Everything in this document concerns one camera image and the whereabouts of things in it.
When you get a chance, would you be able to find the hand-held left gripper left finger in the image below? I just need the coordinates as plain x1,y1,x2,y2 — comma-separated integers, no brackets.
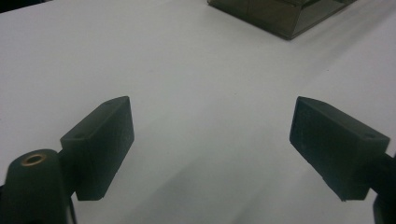
59,95,135,202

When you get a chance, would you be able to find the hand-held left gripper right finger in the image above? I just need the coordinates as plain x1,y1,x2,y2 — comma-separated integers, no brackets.
289,95,390,202

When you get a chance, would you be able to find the smoky transparent drawer box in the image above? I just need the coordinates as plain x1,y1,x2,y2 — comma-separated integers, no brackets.
207,0,358,41

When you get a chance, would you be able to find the white table cover sheet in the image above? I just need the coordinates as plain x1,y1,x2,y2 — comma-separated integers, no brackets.
0,0,396,224

